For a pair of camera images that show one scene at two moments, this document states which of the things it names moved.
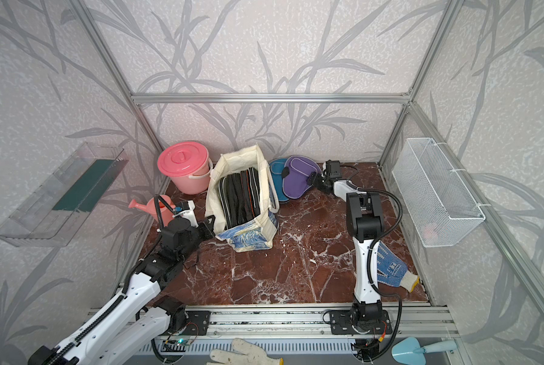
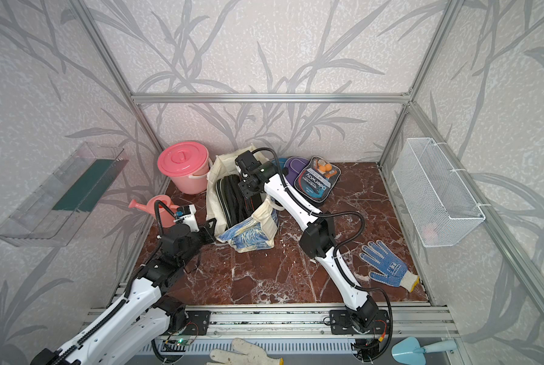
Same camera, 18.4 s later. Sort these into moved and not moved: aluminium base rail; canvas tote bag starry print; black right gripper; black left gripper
Moved: black right gripper
Not moved: black left gripper; canvas tote bag starry print; aluminium base rail
